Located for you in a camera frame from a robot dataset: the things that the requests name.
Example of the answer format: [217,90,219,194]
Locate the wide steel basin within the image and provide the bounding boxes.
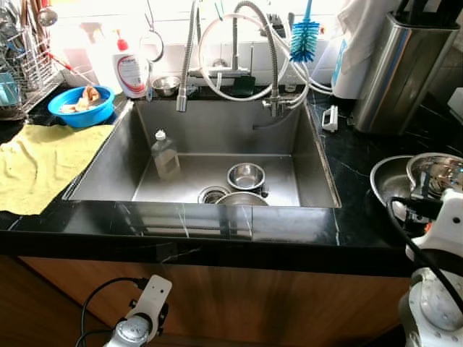
[370,155,435,212]

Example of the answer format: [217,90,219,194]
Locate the brown wooden cabinet front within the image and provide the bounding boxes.
[0,253,413,347]

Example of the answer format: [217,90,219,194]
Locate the stainless steel knife block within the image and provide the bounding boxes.
[352,11,458,136]

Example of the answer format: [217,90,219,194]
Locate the small white plastic clip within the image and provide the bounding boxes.
[322,105,339,133]

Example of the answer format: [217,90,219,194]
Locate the steel sink drain strainer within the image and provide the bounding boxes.
[198,186,231,205]

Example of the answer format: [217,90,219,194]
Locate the dull steel bowl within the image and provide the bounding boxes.
[215,191,270,207]

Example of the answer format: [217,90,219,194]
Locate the clear plastic bottle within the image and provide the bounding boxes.
[151,129,181,181]

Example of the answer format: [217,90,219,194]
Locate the white hanging cloth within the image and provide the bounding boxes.
[334,0,395,100]

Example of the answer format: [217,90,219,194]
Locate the small steel bowl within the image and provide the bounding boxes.
[227,163,266,192]

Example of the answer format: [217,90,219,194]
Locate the chrome spring neck faucet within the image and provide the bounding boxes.
[210,0,290,118]

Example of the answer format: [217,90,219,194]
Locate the stainless steel sink basin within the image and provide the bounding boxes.
[64,98,341,210]

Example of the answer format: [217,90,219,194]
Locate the yellow dish cloth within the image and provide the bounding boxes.
[0,123,115,216]

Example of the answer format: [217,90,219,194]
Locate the blue bottle brush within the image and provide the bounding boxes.
[289,0,320,63]

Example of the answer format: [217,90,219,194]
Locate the blue plastic bowl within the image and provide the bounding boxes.
[48,85,116,129]

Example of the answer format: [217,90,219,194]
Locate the dark green sponge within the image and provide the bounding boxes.
[231,74,256,97]

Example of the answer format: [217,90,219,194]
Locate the small steel cup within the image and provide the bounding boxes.
[152,75,182,97]

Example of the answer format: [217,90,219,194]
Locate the brown food scraps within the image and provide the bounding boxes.
[61,85,103,114]

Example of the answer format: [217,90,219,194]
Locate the white red-capped soap bottle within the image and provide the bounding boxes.
[112,30,150,100]

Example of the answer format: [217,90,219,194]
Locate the small round mesh strainer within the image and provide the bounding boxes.
[137,14,166,64]

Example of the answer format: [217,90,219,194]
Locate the teal plastic container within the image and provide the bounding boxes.
[0,72,21,108]

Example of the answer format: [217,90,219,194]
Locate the steel ladle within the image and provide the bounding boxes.
[38,0,59,27]

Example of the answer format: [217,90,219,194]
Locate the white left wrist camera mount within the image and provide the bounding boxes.
[130,275,173,326]

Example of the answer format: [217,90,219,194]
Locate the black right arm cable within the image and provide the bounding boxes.
[387,195,463,312]

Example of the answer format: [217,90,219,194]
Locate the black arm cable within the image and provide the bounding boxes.
[387,195,463,312]
[78,277,149,347]

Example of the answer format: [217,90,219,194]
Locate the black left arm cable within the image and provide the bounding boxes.
[78,277,149,347]

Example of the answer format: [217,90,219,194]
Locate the white plastic hose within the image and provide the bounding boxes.
[198,11,335,103]

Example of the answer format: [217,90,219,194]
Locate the black knife handle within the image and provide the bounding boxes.
[394,0,453,21]

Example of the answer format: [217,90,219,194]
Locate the chrome flexible spray hose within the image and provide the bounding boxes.
[176,0,202,113]

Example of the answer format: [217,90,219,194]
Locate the wire dish rack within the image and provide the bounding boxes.
[0,0,62,120]

